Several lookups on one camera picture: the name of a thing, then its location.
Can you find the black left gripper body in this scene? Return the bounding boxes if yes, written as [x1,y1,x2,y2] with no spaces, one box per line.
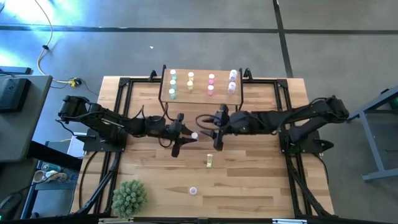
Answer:
[166,113,185,158]

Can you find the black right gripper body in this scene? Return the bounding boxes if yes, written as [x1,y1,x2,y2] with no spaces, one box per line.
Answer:
[213,105,257,152]

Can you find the wooden shelf black legs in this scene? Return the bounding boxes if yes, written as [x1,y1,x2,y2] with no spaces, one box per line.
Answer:
[157,64,245,118]

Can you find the green artificial plant white pot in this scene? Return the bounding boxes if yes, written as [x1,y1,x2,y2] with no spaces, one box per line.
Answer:
[111,179,148,218]

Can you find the white box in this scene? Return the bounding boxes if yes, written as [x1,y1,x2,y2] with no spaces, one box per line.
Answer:
[67,132,86,158]

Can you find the black beam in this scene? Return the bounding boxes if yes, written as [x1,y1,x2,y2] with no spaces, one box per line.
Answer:
[26,140,83,171]

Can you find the teal can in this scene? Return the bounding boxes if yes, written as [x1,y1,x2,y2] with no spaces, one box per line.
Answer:
[41,163,62,172]

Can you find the blue utility cart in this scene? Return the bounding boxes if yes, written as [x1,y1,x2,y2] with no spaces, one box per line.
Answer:
[20,179,80,220]

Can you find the grey side table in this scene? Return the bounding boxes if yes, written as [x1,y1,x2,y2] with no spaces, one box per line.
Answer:
[0,74,53,163]

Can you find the black box device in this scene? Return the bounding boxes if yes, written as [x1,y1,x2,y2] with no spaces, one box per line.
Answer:
[0,77,32,113]

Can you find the black flat tablet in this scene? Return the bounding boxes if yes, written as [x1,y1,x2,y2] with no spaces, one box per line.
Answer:
[0,65,32,75]

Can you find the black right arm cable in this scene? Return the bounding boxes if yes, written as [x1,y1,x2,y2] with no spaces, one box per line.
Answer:
[195,113,220,131]

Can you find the black metal table frame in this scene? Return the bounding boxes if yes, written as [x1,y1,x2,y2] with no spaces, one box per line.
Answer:
[74,67,335,218]

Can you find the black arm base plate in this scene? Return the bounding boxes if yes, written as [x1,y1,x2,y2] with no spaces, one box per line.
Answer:
[76,126,129,153]
[279,129,335,156]

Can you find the silver bracket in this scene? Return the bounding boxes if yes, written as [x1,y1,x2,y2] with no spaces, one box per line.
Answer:
[98,217,134,223]
[272,218,308,224]

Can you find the black floor cable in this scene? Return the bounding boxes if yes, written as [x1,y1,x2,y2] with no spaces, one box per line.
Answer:
[77,151,100,209]

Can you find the grey metal cart frame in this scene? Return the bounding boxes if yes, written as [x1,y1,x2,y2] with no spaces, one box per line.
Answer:
[341,85,398,184]

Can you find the cream floor cable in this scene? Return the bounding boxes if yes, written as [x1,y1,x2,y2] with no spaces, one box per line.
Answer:
[33,0,74,85]

